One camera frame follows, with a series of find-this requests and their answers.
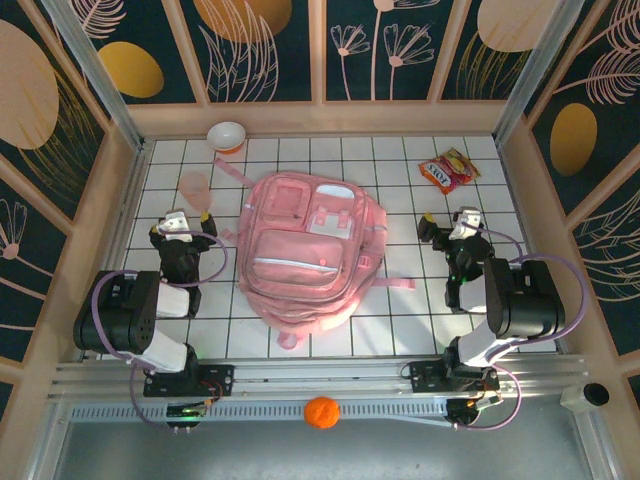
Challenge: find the right controller board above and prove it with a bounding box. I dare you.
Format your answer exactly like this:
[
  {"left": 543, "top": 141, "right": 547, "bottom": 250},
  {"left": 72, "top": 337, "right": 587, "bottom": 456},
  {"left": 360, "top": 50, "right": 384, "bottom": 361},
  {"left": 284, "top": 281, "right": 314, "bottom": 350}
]
[{"left": 446, "top": 394, "right": 502, "bottom": 431}]

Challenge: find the orange ball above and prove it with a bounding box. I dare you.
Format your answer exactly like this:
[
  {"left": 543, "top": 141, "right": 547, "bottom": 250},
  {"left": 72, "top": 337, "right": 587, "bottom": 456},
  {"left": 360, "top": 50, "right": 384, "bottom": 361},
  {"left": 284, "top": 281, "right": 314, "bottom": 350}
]
[{"left": 303, "top": 396, "right": 341, "bottom": 430}]

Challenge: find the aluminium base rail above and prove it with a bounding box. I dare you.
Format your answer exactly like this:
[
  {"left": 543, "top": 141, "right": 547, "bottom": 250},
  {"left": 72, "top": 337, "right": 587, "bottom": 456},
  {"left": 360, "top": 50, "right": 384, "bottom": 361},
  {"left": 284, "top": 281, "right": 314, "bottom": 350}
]
[{"left": 49, "top": 353, "right": 589, "bottom": 401}]

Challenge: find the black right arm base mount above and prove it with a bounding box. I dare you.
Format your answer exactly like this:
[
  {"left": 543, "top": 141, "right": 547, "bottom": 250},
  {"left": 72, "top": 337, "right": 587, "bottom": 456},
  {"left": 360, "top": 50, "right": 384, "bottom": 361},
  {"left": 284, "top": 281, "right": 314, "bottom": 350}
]
[{"left": 409, "top": 360, "right": 501, "bottom": 396}]

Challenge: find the slotted grey cable duct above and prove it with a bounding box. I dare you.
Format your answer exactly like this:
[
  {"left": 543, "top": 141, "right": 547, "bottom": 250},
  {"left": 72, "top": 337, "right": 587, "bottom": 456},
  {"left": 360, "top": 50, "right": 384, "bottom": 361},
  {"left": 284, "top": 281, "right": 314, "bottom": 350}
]
[{"left": 69, "top": 399, "right": 451, "bottom": 422}]

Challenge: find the red snack packet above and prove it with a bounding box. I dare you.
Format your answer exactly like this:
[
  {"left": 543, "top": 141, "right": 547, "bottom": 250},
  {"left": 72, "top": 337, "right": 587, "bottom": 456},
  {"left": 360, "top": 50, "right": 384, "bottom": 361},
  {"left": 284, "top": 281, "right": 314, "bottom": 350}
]
[{"left": 418, "top": 147, "right": 482, "bottom": 195}]

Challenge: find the left controller board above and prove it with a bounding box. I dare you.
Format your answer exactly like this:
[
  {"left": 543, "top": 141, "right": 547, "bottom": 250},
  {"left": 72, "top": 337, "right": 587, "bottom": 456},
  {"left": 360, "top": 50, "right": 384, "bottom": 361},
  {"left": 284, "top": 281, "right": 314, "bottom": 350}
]
[{"left": 166, "top": 402, "right": 207, "bottom": 431}]

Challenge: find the pink student backpack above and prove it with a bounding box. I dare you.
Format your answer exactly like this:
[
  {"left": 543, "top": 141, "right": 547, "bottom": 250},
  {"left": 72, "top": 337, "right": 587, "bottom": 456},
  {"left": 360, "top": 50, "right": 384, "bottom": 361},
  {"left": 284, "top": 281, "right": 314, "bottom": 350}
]
[{"left": 213, "top": 157, "right": 417, "bottom": 351}]

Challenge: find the translucent pink plastic cup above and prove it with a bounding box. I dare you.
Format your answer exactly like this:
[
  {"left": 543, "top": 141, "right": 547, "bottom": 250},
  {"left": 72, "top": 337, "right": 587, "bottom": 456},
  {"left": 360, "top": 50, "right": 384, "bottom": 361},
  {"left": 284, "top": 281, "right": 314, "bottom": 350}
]
[{"left": 179, "top": 171, "right": 215, "bottom": 211}]

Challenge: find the controller board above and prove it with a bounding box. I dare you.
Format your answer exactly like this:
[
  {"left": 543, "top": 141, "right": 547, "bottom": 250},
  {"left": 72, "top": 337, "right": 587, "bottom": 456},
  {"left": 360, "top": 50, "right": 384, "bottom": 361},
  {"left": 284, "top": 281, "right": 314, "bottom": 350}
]
[
  {"left": 166, "top": 402, "right": 207, "bottom": 431},
  {"left": 446, "top": 394, "right": 502, "bottom": 431}
]

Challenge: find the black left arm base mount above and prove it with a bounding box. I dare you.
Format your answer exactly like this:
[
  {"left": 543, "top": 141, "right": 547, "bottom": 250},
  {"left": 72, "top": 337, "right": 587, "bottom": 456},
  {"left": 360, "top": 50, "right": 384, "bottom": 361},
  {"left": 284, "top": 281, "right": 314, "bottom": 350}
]
[{"left": 143, "top": 363, "right": 235, "bottom": 399}]

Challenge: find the aluminium frame post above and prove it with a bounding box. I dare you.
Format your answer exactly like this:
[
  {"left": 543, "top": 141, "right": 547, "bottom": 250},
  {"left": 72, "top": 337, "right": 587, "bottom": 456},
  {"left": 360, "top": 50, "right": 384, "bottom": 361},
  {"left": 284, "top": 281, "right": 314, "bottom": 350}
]
[
  {"left": 492, "top": 0, "right": 601, "bottom": 146},
  {"left": 42, "top": 0, "right": 149, "bottom": 151}
]

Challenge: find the orange white bowl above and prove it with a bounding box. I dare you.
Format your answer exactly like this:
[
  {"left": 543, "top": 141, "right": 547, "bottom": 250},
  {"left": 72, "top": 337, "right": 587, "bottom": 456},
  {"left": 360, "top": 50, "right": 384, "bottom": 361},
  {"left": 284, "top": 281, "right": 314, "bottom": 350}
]
[{"left": 206, "top": 121, "right": 247, "bottom": 155}]

